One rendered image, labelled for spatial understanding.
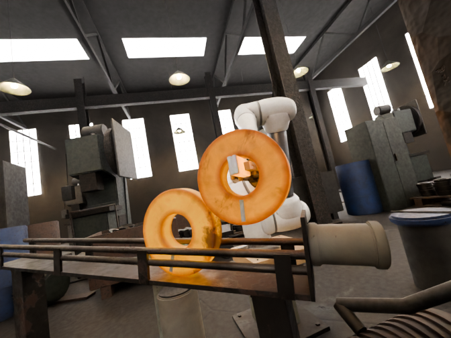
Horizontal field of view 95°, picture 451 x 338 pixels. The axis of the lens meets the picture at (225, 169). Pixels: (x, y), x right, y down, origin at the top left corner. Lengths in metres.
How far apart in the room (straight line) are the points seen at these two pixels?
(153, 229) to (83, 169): 4.94
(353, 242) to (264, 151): 0.17
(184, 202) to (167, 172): 11.84
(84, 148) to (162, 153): 7.47
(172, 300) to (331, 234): 0.50
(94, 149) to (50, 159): 8.71
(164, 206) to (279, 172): 0.22
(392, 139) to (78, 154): 6.03
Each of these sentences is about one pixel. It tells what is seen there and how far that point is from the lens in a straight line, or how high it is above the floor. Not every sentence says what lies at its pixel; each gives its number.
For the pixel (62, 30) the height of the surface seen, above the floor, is 7.60.
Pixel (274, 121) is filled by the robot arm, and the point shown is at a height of 1.08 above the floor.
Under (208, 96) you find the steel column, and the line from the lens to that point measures 9.39.
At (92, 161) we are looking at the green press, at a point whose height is 2.02.
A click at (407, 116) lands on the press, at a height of 2.04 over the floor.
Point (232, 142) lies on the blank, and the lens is 0.34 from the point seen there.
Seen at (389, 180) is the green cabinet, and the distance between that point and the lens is 4.22.
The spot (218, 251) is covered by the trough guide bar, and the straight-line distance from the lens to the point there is 0.34.
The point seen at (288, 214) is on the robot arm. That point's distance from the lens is 1.23.
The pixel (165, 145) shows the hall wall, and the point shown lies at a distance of 12.55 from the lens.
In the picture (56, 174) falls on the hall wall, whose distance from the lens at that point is 13.65.
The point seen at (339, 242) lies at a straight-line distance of 0.32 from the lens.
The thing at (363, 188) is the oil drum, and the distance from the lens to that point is 4.08.
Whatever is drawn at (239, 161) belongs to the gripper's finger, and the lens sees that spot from 0.33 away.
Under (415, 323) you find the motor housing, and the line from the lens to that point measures 0.47.
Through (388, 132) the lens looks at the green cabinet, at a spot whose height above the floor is 1.25.
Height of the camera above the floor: 0.77
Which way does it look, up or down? 7 degrees up
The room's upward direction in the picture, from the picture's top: 11 degrees counter-clockwise
